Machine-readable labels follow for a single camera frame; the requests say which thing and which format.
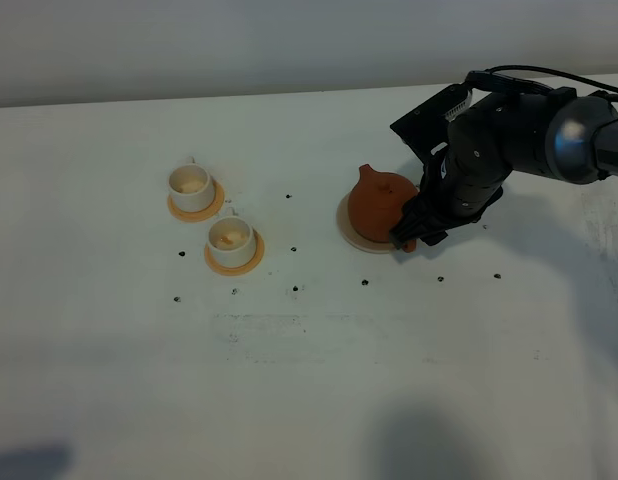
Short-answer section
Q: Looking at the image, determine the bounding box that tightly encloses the beige round teapot coaster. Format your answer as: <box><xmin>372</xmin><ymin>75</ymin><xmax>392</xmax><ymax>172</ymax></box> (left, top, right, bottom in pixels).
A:
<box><xmin>336</xmin><ymin>195</ymin><xmax>395</xmax><ymax>254</ymax></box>

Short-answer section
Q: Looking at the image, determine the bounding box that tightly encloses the brown clay teapot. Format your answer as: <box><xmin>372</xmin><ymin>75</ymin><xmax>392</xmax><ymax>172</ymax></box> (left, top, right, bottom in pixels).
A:
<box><xmin>348</xmin><ymin>164</ymin><xmax>419</xmax><ymax>247</ymax></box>

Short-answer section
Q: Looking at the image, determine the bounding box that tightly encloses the near white teacup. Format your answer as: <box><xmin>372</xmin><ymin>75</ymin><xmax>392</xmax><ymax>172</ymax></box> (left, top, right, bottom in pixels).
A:
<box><xmin>207</xmin><ymin>207</ymin><xmax>256</xmax><ymax>267</ymax></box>

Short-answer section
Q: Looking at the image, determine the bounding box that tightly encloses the white teacup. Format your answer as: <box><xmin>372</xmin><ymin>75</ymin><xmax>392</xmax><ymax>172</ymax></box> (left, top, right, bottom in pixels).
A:
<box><xmin>168</xmin><ymin>157</ymin><xmax>215</xmax><ymax>213</ymax></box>
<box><xmin>207</xmin><ymin>207</ymin><xmax>256</xmax><ymax>267</ymax></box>

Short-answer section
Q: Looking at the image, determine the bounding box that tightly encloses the orange saucer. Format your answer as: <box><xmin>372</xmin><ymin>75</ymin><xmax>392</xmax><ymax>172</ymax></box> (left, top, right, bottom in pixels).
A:
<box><xmin>167</xmin><ymin>180</ymin><xmax>225</xmax><ymax>223</ymax></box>
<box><xmin>204</xmin><ymin>230</ymin><xmax>265</xmax><ymax>276</ymax></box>

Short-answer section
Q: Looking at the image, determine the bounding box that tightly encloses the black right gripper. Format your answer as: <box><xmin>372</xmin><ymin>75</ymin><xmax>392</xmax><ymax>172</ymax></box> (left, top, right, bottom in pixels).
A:
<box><xmin>389</xmin><ymin>93</ymin><xmax>512</xmax><ymax>246</ymax></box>

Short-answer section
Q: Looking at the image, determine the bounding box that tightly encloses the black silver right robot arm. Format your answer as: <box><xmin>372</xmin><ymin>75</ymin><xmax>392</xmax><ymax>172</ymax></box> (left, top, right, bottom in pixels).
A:
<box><xmin>389</xmin><ymin>84</ymin><xmax>618</xmax><ymax>248</ymax></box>

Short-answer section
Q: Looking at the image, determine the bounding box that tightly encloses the near orange saucer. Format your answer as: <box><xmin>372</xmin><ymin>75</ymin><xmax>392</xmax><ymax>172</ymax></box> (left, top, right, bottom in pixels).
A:
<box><xmin>204</xmin><ymin>230</ymin><xmax>265</xmax><ymax>276</ymax></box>

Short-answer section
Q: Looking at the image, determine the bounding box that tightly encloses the far white teacup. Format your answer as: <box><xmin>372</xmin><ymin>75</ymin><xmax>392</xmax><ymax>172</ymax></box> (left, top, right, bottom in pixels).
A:
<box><xmin>168</xmin><ymin>157</ymin><xmax>215</xmax><ymax>213</ymax></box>

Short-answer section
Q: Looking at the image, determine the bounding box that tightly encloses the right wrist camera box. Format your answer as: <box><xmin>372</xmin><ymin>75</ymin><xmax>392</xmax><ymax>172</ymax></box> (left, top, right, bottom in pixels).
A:
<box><xmin>390</xmin><ymin>83</ymin><xmax>472</xmax><ymax>159</ymax></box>

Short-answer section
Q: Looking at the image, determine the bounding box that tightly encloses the far orange saucer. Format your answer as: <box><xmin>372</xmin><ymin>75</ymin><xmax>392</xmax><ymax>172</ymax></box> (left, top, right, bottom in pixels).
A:
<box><xmin>167</xmin><ymin>180</ymin><xmax>225</xmax><ymax>223</ymax></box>

